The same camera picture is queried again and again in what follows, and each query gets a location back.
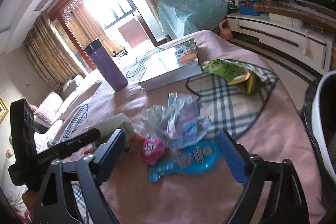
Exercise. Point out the blue toothbrush blister pack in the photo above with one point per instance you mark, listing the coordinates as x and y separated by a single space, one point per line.
195 159

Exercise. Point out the white TV cabinet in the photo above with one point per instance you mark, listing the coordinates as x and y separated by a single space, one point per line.
303 44

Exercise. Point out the green snack bag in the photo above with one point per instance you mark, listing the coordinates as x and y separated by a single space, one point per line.
235 73

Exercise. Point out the teal cloth covered furniture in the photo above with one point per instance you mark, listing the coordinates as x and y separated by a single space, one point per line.
182 17

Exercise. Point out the silver plastic wrapper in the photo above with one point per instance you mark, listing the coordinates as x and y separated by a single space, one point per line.
179 124

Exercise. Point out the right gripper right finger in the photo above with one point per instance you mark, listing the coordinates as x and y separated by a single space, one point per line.
241 164

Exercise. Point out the pink candy pouch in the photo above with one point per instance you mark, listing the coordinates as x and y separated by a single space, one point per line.
152 150

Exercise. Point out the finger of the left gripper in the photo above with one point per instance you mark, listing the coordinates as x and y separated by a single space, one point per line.
73 145

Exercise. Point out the beige sofa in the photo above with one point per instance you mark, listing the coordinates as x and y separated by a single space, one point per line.
57 106

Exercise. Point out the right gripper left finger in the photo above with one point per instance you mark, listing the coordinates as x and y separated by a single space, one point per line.
107 155

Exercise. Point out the pink tablecloth with plaid patches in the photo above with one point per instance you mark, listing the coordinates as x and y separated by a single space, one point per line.
266 124

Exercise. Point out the white rimmed trash bin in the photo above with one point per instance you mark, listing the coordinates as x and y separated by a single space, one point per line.
318 116

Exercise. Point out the brown patterned left curtain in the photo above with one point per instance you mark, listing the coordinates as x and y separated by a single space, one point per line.
51 57

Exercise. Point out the pink kettlebell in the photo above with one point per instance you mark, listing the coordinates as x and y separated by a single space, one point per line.
225 31

